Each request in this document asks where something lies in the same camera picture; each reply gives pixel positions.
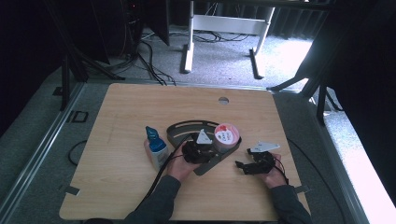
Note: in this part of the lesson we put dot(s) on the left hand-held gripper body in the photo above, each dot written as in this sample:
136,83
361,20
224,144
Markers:
194,152

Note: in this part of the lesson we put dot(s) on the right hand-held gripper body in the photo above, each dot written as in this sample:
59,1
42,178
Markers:
263,163

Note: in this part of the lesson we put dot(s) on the pink jar with white lid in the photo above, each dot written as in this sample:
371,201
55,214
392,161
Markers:
226,137

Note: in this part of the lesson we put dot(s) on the black metal stand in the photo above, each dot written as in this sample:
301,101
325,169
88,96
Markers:
320,99
65,84

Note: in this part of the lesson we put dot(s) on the white desk frame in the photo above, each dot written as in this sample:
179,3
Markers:
229,23

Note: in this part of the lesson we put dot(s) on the grey metal floor rail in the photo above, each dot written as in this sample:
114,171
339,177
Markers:
40,146

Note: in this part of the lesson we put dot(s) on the person's left hand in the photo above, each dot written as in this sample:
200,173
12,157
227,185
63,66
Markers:
179,168

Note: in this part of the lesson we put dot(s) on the black floor bracket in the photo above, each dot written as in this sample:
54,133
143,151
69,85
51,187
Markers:
74,116

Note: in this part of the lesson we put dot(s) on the grey tape piece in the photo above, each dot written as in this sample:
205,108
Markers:
302,188
72,190

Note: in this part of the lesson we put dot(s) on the person's right hand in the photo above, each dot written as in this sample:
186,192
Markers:
277,177

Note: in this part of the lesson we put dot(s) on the black corner shelf tray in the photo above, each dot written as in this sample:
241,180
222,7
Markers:
177,130

